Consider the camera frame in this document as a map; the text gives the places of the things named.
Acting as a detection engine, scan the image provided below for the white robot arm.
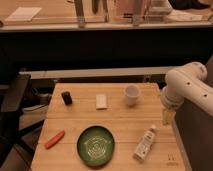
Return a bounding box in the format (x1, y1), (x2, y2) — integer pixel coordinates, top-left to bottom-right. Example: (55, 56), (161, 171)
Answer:
(160, 62), (213, 125)

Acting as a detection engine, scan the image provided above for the white plastic bottle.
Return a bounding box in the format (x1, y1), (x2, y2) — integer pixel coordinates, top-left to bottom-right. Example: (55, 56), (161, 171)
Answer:
(134, 125), (156, 162)

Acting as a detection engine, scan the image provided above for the white paper cup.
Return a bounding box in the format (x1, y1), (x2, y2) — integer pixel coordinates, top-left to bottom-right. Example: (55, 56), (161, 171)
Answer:
(124, 84), (140, 106)

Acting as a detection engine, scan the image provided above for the white rectangular sponge block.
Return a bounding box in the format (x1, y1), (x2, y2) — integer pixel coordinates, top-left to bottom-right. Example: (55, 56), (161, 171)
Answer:
(96, 94), (107, 110)

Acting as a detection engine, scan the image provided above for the green ceramic plate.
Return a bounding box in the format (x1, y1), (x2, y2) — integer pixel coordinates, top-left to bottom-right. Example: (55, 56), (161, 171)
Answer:
(77, 126), (115, 167)

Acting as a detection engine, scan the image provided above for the orange marker pen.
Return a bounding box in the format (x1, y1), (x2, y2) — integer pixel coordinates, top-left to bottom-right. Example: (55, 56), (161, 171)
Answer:
(44, 130), (65, 149)

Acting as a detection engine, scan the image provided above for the white paper sheet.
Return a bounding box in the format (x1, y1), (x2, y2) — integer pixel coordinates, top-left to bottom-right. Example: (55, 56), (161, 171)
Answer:
(6, 7), (41, 22)

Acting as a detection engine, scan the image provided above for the metal rail bar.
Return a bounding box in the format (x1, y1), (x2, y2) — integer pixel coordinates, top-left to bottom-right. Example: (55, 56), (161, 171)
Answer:
(20, 66), (173, 79)

